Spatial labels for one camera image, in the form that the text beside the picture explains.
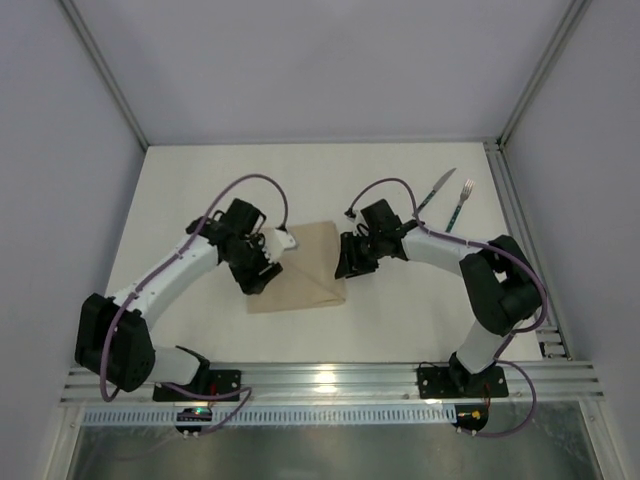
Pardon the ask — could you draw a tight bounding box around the right aluminium frame post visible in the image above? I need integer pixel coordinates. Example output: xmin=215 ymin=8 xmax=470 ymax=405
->
xmin=496 ymin=0 xmax=591 ymax=149

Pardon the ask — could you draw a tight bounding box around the knife with green handle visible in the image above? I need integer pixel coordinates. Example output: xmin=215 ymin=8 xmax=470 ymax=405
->
xmin=412 ymin=167 xmax=457 ymax=218

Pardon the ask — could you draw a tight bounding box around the beige cloth napkin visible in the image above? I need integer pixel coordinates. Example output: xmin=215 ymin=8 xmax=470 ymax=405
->
xmin=246 ymin=221 xmax=347 ymax=314

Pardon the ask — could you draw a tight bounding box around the right aluminium side rail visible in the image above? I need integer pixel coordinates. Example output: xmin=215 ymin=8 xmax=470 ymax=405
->
xmin=483 ymin=139 xmax=573 ymax=361

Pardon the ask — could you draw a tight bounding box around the left aluminium frame post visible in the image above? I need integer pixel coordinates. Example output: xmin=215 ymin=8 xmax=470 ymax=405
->
xmin=57 ymin=0 xmax=150 ymax=152

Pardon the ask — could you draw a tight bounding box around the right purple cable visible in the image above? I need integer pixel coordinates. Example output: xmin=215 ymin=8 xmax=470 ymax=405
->
xmin=348 ymin=178 xmax=549 ymax=440

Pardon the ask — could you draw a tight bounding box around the front aluminium rail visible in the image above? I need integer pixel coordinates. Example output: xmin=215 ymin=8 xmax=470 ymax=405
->
xmin=58 ymin=362 xmax=607 ymax=404

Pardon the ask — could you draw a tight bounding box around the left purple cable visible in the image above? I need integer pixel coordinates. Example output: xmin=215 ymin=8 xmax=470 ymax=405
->
xmin=99 ymin=173 xmax=292 ymax=435

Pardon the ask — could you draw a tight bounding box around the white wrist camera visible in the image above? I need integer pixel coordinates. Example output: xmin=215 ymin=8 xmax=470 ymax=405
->
xmin=344 ymin=209 xmax=361 ymax=222
xmin=262 ymin=228 xmax=298 ymax=263

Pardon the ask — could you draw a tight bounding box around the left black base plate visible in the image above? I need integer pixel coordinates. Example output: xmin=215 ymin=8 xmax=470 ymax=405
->
xmin=152 ymin=369 xmax=242 ymax=402

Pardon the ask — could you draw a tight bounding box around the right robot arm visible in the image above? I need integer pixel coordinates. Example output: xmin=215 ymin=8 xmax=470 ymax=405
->
xmin=335 ymin=200 xmax=543 ymax=399

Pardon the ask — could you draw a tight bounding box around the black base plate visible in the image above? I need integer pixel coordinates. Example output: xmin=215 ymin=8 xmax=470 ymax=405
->
xmin=416 ymin=363 xmax=509 ymax=399
xmin=152 ymin=369 xmax=242 ymax=402

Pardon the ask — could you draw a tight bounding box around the purple cable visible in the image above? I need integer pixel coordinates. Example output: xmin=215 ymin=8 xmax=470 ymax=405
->
xmin=348 ymin=178 xmax=549 ymax=440
xmin=99 ymin=173 xmax=292 ymax=435

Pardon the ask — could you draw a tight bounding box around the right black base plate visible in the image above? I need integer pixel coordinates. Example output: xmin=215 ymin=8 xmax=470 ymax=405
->
xmin=416 ymin=363 xmax=509 ymax=399

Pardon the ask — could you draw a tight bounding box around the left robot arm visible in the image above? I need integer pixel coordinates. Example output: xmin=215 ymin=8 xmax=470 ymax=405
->
xmin=74 ymin=199 xmax=297 ymax=402

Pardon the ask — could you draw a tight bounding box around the right controller board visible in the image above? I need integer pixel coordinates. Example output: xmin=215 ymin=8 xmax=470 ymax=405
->
xmin=453 ymin=404 xmax=489 ymax=436

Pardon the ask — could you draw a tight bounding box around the fork with green handle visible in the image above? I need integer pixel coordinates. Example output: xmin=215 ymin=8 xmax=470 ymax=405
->
xmin=445 ymin=179 xmax=475 ymax=233

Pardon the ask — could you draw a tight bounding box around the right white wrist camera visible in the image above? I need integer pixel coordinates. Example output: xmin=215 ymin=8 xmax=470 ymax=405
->
xmin=344 ymin=209 xmax=361 ymax=222

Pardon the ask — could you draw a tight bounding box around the aluminium frame post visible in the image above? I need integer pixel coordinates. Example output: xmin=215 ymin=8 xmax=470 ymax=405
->
xmin=57 ymin=0 xmax=150 ymax=152
xmin=496 ymin=0 xmax=591 ymax=149

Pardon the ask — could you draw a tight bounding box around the slotted cable duct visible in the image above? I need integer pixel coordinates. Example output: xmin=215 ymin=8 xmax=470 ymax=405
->
xmin=82 ymin=403 xmax=455 ymax=427

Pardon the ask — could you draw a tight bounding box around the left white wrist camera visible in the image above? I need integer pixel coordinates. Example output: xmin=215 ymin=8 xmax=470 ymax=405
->
xmin=262 ymin=228 xmax=298 ymax=263

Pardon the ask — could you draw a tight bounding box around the left controller board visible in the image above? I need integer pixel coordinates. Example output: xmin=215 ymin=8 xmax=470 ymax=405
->
xmin=175 ymin=407 xmax=212 ymax=439

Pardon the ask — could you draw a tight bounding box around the controller board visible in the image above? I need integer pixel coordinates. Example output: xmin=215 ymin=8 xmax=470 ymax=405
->
xmin=453 ymin=404 xmax=489 ymax=436
xmin=175 ymin=407 xmax=212 ymax=439

